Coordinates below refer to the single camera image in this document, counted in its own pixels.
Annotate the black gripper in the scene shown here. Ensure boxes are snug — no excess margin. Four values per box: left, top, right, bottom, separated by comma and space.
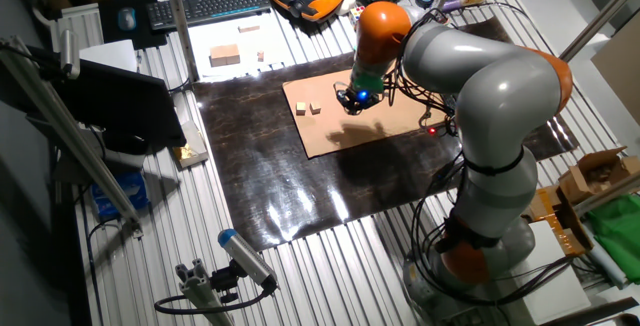
335, 83, 384, 116

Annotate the large wooden block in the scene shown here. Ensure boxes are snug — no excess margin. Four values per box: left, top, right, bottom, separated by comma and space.
209, 43, 241, 68

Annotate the brown cardboard sheet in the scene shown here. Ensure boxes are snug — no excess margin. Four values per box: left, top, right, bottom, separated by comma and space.
282, 68, 449, 160

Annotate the dark marble pattern mat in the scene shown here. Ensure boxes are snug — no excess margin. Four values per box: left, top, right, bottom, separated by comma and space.
192, 15, 581, 252

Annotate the purple cylinder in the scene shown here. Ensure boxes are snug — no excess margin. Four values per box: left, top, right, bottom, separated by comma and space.
440, 0, 469, 15

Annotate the white paper sheet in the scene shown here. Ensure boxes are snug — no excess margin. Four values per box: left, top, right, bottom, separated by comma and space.
188, 13, 291, 80

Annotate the small box with gold item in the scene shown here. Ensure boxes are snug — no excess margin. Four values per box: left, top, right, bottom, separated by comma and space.
172, 119, 210, 170

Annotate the black keyboard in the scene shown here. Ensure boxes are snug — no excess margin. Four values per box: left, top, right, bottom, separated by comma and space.
146, 0, 273, 32

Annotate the brown taped cardboard box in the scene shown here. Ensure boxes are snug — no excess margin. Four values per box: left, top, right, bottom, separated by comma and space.
522, 184, 594, 258

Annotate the black monitor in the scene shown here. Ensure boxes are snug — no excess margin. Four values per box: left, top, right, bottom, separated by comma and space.
27, 45, 187, 156

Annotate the open cardboard box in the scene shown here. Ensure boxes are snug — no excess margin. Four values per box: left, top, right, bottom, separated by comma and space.
557, 146, 640, 206

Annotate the grey computer mouse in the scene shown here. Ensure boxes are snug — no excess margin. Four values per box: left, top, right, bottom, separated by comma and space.
117, 6, 137, 32

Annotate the white flat box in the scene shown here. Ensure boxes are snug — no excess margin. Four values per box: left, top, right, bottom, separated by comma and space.
79, 39, 139, 73

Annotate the blue packet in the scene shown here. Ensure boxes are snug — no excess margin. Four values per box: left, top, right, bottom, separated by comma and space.
90, 170, 150, 220

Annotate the large white box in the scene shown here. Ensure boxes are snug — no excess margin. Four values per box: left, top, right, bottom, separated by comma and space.
509, 219, 592, 326

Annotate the black mouse pad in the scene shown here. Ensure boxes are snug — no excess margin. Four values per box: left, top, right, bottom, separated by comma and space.
97, 0, 169, 51

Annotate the green cloth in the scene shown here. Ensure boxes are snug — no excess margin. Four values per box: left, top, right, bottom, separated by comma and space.
587, 193, 640, 285

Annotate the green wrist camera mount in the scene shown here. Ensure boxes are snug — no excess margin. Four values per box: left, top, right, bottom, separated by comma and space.
349, 63, 386, 95

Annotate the grey camera with blue end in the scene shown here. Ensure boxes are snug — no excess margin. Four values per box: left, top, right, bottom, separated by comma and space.
217, 228, 279, 290

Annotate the aluminium extrusion camera mount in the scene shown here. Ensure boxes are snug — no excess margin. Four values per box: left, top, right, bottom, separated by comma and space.
174, 258, 236, 326

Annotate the black camera cable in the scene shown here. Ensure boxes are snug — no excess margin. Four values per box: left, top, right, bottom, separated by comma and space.
153, 280, 277, 316

